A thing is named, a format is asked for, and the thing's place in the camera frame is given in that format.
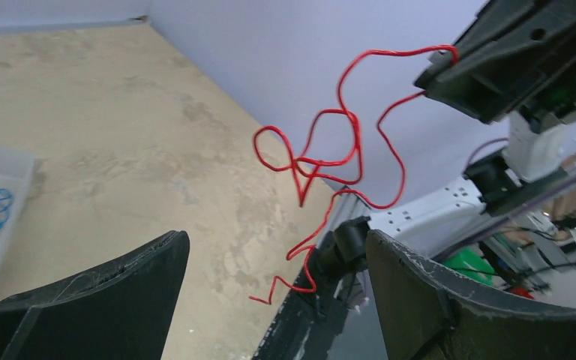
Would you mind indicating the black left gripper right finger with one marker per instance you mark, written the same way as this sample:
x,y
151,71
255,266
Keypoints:
x,y
428,311

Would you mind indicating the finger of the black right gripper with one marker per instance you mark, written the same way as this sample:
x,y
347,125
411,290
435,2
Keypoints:
x,y
517,56

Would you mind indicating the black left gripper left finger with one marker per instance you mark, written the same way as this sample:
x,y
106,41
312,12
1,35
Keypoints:
x,y
120,309

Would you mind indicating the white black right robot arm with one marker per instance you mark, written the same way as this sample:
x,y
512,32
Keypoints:
x,y
528,169

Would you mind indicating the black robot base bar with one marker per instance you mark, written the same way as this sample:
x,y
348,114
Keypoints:
x,y
307,323

